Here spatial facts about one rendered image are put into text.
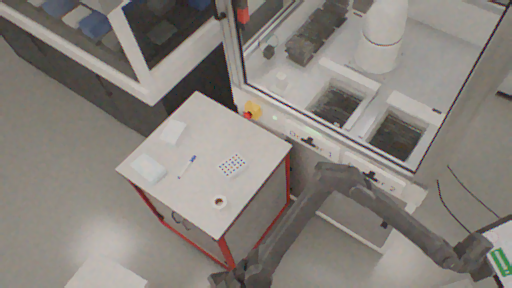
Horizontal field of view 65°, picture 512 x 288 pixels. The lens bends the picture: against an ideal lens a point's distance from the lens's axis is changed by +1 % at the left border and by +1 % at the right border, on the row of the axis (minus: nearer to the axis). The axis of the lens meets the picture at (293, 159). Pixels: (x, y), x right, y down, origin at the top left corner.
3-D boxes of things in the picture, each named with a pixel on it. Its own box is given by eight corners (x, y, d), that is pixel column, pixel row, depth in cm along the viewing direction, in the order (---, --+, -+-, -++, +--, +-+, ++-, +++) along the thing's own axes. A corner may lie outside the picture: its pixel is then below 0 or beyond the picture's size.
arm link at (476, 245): (429, 245, 120) (440, 265, 113) (454, 218, 116) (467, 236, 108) (459, 259, 124) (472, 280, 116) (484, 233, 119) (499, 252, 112)
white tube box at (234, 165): (227, 182, 183) (226, 178, 180) (217, 170, 186) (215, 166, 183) (248, 167, 187) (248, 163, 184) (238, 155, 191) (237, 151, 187)
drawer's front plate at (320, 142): (336, 163, 182) (339, 150, 172) (285, 134, 190) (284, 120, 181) (338, 160, 183) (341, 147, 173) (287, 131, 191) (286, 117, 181)
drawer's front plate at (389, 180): (399, 197, 173) (405, 186, 163) (341, 165, 181) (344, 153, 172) (400, 194, 174) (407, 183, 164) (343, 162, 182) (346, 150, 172)
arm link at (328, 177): (322, 146, 103) (327, 164, 94) (363, 169, 107) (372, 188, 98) (241, 262, 120) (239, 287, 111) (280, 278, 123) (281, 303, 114)
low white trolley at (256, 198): (238, 282, 234) (217, 240, 169) (161, 227, 252) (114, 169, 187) (292, 207, 259) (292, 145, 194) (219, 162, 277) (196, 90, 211)
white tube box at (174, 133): (177, 149, 192) (174, 144, 188) (161, 144, 194) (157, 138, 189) (189, 129, 198) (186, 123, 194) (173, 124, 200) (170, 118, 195)
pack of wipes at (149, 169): (168, 172, 186) (165, 167, 182) (152, 186, 182) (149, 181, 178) (146, 155, 191) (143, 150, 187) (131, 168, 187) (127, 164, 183)
